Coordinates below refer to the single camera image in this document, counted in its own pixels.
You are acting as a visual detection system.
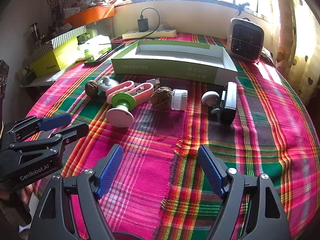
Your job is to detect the white power strip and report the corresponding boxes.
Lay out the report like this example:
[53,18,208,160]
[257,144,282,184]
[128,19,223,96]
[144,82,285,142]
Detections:
[122,29,177,40]

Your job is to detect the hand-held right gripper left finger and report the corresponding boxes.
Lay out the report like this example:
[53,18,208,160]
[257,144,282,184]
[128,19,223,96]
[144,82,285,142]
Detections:
[29,144,124,240]

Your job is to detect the green and white spool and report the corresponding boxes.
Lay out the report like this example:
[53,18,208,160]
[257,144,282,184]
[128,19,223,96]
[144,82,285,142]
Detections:
[105,92,137,128]

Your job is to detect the white panda face knob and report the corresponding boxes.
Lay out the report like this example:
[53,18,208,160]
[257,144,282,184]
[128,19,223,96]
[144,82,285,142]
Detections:
[97,76,120,92]

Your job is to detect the glass tank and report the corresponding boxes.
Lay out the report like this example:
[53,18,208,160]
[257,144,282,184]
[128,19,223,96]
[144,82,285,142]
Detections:
[85,21,114,40]

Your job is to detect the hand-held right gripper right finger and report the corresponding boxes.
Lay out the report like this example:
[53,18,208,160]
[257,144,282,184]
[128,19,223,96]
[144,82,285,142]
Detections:
[197,144,292,240]

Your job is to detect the grey space heater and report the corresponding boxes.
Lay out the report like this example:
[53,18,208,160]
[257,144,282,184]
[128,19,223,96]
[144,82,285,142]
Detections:
[226,17,265,63]

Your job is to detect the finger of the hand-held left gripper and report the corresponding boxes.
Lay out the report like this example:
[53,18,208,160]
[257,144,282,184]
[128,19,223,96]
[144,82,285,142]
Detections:
[4,113,72,141]
[9,122,90,167]

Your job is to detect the white mushroom-shaped knob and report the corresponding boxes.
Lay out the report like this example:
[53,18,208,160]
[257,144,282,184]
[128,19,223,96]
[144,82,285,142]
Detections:
[201,91,220,114]

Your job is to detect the pink green plaid tablecloth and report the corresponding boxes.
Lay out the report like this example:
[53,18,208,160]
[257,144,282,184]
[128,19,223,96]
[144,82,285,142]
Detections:
[26,31,320,240]

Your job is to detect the green white tissue pack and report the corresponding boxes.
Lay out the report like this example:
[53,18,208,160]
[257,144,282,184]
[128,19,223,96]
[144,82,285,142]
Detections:
[76,35,112,62]

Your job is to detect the small brown walnut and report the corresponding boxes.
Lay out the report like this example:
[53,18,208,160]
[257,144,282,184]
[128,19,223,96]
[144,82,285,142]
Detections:
[85,80,99,96]

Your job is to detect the white round cap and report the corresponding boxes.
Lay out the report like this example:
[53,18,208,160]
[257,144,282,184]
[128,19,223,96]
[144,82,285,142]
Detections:
[171,89,188,111]

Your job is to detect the large brown walnut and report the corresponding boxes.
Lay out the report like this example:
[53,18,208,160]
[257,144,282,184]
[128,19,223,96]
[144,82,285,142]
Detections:
[151,87,173,110]

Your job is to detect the black handheld device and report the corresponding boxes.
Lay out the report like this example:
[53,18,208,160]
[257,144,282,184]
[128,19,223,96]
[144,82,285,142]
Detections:
[219,82,237,125]

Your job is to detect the green cardboard box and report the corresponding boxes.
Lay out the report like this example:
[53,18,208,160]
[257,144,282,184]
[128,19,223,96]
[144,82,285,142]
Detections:
[111,39,238,81]

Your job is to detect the black smartphone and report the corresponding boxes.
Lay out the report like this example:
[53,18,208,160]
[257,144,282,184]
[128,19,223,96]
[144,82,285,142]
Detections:
[84,42,125,67]

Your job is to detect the orange tray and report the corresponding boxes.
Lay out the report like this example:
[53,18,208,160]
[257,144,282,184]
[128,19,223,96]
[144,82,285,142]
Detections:
[63,5,115,28]

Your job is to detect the patterned curtain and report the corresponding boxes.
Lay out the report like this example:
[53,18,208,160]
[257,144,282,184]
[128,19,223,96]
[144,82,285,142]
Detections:
[271,0,320,100]

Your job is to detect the yellow-green box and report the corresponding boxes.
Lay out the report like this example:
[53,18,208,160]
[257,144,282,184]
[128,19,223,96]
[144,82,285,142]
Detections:
[31,40,79,78]

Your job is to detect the black window latch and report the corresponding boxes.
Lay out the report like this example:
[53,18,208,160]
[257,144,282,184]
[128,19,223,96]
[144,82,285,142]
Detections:
[236,2,250,15]

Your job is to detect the black charger cable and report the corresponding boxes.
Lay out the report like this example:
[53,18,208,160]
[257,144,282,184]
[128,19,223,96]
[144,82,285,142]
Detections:
[86,7,160,50]

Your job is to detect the white USB cable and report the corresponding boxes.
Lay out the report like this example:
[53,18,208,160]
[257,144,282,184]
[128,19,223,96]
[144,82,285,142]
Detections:
[146,77,162,88]

